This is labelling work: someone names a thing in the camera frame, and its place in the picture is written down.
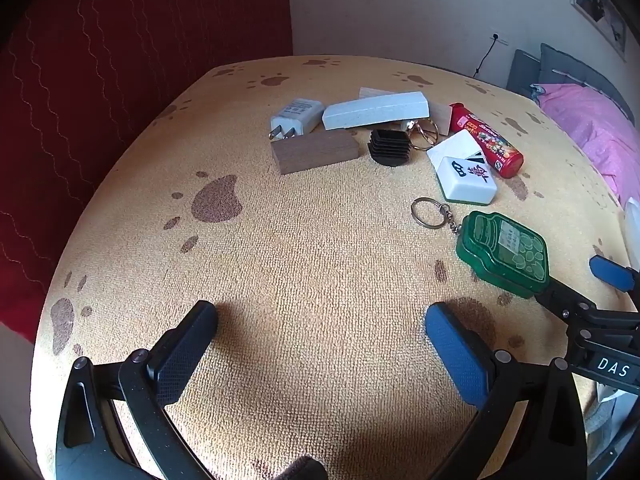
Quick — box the long white speckled block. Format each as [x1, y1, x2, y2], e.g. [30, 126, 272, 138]
[322, 91, 431, 131]

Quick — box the black ribbed plastic cap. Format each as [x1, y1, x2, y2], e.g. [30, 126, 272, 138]
[367, 129, 412, 167]

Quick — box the gold ring with pearl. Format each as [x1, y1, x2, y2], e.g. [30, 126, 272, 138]
[404, 119, 441, 152]

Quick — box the framed wall picture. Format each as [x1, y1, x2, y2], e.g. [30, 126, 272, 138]
[570, 0, 628, 56]

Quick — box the grey bed headboard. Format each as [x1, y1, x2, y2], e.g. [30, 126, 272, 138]
[506, 43, 636, 126]

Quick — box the red candy tube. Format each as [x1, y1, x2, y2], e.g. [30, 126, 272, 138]
[448, 102, 525, 179]

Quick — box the small white speckled block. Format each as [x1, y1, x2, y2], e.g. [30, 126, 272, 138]
[426, 130, 493, 171]

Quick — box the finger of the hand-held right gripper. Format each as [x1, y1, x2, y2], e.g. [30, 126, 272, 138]
[589, 255, 640, 292]
[534, 279, 640, 335]

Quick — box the white and green mahjong tile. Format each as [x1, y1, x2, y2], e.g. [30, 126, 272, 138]
[436, 156, 499, 206]

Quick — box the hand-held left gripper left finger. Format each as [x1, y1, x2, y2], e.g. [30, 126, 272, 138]
[54, 300, 221, 480]

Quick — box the light wooden block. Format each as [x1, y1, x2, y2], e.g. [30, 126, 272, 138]
[359, 87, 454, 136]

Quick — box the white plug charger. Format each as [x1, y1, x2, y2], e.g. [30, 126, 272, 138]
[270, 98, 326, 141]

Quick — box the red curtain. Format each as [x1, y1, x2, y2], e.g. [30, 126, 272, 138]
[0, 0, 293, 341]

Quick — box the pink duvet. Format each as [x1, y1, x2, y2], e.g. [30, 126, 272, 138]
[537, 82, 640, 206]

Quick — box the dark brown wooden block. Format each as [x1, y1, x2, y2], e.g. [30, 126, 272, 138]
[270, 130, 361, 176]

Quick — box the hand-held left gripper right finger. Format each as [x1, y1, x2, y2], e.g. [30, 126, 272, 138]
[424, 302, 588, 480]

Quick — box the yellow paw print blanket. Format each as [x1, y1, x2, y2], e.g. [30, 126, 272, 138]
[31, 55, 633, 480]

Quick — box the black power cable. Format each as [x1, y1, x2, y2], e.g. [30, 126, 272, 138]
[472, 35, 498, 78]

